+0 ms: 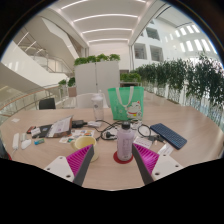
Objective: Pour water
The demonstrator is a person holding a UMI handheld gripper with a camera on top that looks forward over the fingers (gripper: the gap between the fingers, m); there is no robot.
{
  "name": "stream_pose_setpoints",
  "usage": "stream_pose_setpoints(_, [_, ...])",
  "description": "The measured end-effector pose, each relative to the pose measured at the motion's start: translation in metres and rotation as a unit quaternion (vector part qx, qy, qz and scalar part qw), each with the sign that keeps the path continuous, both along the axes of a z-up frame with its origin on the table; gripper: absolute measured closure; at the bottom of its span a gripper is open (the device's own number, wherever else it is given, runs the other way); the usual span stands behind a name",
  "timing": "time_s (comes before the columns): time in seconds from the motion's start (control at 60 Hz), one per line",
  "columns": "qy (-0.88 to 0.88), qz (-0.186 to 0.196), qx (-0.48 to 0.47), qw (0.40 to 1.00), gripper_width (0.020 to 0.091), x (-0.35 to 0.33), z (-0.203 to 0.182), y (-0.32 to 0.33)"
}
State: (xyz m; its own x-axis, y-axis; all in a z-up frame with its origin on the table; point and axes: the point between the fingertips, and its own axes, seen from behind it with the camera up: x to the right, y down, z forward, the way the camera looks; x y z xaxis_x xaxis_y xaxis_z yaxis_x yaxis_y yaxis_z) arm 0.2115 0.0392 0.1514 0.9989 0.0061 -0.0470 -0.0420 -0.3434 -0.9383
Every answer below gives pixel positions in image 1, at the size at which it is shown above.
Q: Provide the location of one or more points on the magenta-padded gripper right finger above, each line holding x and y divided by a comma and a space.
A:
148, 159

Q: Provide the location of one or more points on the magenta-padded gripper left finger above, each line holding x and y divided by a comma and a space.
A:
78, 159

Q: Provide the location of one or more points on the purple drink bottle black cap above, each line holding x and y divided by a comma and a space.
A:
125, 143

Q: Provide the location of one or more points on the white paper sheet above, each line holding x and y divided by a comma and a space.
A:
143, 142

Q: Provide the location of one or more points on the pale yellow mug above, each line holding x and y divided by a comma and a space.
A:
81, 141

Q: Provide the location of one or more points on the colourful sticker sheet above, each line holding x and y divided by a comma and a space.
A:
81, 132

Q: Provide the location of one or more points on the dark blue keyboard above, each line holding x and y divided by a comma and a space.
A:
168, 136

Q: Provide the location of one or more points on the flat round red coaster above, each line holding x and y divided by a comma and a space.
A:
115, 159

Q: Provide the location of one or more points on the black pouch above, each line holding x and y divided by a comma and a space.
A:
79, 124

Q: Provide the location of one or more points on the open booklet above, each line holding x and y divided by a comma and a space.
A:
60, 126

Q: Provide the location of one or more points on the small blue item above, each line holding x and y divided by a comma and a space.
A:
39, 141

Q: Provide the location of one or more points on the white computer mouse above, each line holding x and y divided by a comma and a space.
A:
26, 144

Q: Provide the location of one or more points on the clear shaker bottle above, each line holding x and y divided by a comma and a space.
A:
98, 108

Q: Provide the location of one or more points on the green tote bag cat print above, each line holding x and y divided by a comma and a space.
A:
121, 103

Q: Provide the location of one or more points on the black chair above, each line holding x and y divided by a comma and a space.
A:
47, 104

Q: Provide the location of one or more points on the white power strip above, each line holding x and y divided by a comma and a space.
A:
15, 141

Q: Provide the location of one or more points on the small potted green plant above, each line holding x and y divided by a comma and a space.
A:
71, 81

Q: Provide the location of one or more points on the white cabinet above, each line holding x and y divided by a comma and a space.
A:
96, 80

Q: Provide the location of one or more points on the row of green hedge plants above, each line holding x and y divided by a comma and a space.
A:
186, 76

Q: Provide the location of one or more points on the green plants atop cabinet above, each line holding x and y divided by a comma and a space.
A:
96, 58

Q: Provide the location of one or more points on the ceiling light strips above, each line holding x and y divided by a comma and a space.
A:
106, 30

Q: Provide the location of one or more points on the glass railing with wooden rail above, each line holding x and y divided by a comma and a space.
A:
23, 100

